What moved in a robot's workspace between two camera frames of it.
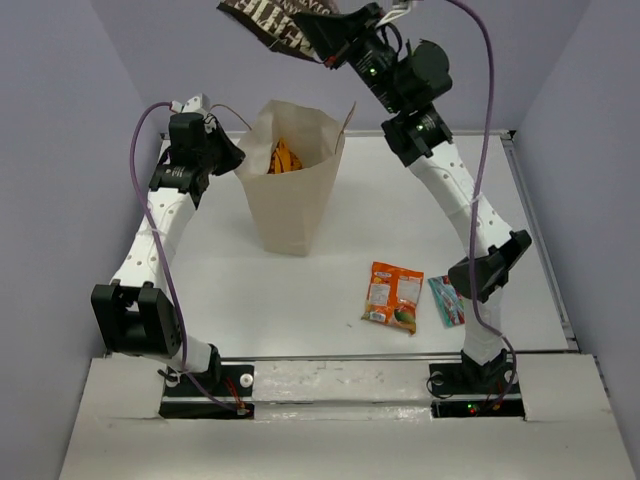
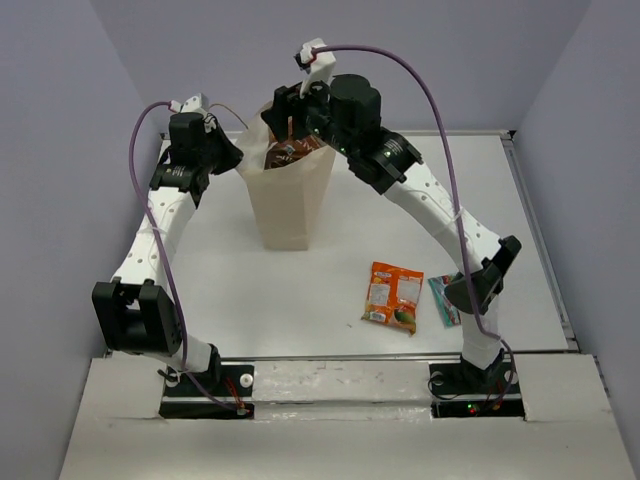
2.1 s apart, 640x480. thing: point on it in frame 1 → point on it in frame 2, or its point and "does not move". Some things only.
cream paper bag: x=293 y=155 does not move
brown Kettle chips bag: x=275 y=20 → x=279 y=154
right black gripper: x=332 y=31 → x=287 y=102
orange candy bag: x=392 y=296 does not move
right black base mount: x=472 y=390 does not move
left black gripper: x=233 y=156 does not move
